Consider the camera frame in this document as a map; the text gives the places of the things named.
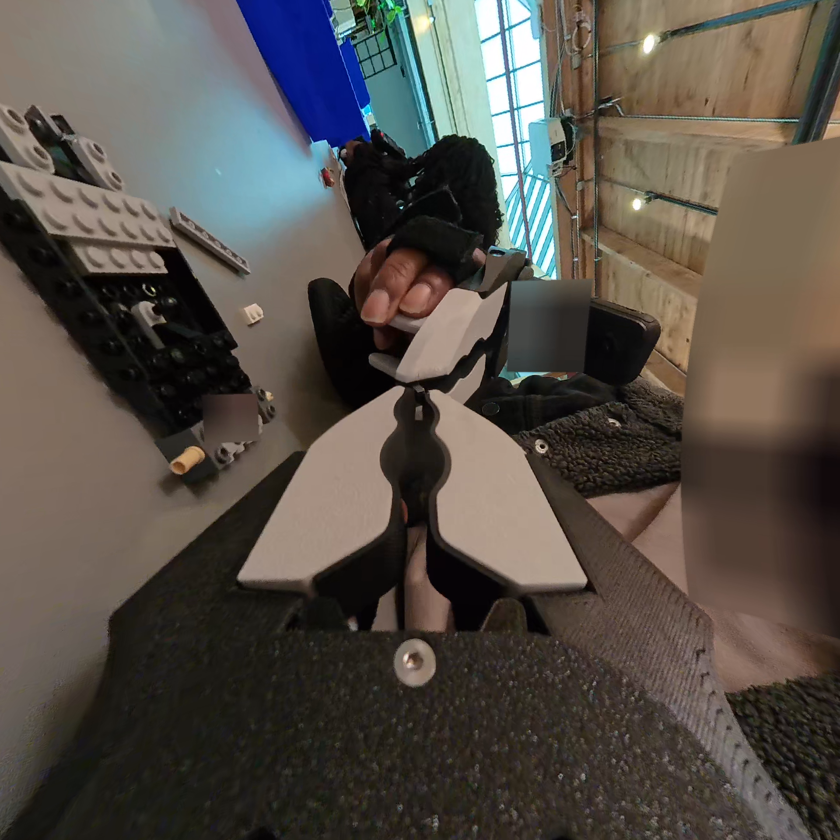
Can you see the dark grey small brick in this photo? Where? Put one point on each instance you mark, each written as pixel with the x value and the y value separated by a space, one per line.
pixel 417 401

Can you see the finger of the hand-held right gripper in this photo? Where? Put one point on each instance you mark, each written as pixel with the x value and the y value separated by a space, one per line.
pixel 439 334
pixel 495 328

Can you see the wall spotlight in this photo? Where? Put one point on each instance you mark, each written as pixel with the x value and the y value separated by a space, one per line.
pixel 649 43
pixel 636 203

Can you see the black toy brick car chassis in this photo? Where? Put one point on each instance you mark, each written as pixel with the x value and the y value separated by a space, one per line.
pixel 79 203

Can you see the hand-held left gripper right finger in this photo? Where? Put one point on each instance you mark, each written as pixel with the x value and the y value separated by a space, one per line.
pixel 505 518

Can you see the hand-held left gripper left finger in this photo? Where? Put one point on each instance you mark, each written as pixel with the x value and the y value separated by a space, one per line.
pixel 321 518

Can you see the person's right forearm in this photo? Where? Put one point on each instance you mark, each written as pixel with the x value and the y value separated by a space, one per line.
pixel 334 341

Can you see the person's right hand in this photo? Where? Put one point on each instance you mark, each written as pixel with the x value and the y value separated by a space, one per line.
pixel 394 282

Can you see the small white brick tile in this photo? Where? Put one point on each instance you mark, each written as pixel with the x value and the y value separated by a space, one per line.
pixel 254 313

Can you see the white wall box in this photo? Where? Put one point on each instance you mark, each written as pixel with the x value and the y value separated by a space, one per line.
pixel 558 141

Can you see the blue storage bin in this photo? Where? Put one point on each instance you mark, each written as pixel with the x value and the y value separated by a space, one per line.
pixel 295 59

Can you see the long grey brick plate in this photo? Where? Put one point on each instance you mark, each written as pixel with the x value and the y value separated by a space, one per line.
pixel 210 239

